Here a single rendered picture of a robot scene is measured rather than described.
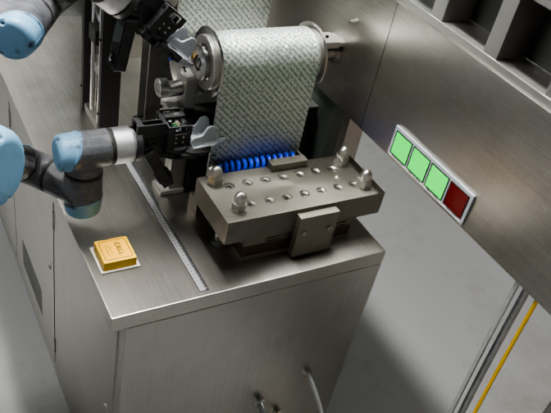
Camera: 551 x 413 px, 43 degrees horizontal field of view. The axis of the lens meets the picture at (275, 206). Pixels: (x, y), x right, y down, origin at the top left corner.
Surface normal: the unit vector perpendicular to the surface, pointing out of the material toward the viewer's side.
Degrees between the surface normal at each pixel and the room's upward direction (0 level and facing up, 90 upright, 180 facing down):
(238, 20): 92
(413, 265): 0
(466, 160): 90
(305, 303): 90
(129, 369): 90
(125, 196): 0
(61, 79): 0
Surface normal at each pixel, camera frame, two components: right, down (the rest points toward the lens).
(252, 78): 0.47, 0.61
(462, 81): -0.86, 0.17
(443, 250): 0.18, -0.78
